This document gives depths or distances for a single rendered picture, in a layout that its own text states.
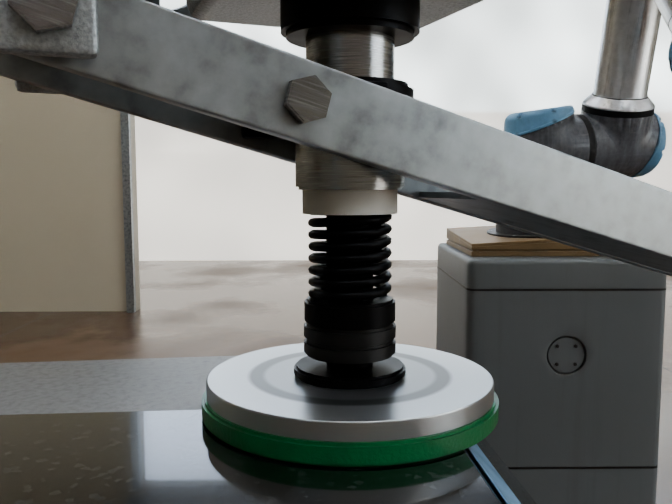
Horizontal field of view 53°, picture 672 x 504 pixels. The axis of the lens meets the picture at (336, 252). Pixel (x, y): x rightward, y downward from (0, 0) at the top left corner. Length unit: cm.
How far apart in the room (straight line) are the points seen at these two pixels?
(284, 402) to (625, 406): 113
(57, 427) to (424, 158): 31
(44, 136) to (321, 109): 538
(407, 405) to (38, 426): 26
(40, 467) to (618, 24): 138
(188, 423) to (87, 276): 521
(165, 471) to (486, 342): 103
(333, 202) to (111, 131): 515
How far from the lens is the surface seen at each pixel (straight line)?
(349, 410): 44
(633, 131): 160
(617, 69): 159
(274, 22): 58
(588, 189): 54
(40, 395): 61
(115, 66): 41
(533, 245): 145
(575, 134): 155
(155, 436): 49
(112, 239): 560
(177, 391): 58
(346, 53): 48
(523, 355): 142
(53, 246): 576
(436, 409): 45
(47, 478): 45
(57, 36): 39
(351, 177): 46
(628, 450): 155
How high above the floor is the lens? 100
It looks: 6 degrees down
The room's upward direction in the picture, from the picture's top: straight up
